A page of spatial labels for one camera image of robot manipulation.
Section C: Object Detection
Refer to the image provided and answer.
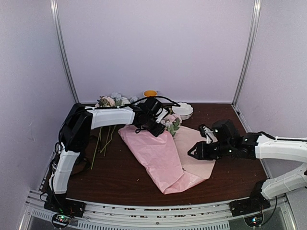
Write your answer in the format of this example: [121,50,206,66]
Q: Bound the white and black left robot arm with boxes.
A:
[48,97,170,213]

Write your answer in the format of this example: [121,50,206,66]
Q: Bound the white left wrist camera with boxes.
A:
[155,108,168,123]

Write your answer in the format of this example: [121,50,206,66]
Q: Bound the aluminium front rail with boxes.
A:
[24,189,293,230]

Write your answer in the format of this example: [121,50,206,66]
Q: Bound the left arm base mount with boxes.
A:
[44,200,86,218]

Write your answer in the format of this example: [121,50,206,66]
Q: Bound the right aluminium frame post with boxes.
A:
[232,0,262,107]

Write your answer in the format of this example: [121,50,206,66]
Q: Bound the floral mug with yellow inside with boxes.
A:
[143,90,158,97]

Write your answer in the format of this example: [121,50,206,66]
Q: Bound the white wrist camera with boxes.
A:
[199,124,217,144]
[155,108,168,123]

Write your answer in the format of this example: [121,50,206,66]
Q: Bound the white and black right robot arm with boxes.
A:
[188,119,307,212]

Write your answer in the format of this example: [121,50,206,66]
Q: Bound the aluminium frame post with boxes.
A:
[232,0,262,107]
[50,0,80,103]

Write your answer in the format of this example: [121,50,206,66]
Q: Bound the white scalloped bowl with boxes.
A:
[172,102,193,120]

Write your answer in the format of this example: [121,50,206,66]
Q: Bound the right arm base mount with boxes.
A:
[229,198,271,217]

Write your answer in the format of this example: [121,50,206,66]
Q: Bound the pile of fake flowers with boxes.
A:
[90,92,139,170]

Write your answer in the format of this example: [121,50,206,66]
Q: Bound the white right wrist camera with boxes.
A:
[199,124,217,144]

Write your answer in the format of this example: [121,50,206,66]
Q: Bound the black ribbon strap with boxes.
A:
[71,157,92,175]

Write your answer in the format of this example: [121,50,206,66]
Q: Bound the pink wrapping paper sheet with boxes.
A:
[118,125,215,195]

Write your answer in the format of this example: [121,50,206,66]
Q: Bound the left aluminium frame post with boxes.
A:
[50,0,80,103]

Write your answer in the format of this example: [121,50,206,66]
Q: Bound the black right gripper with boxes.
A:
[188,141,233,161]

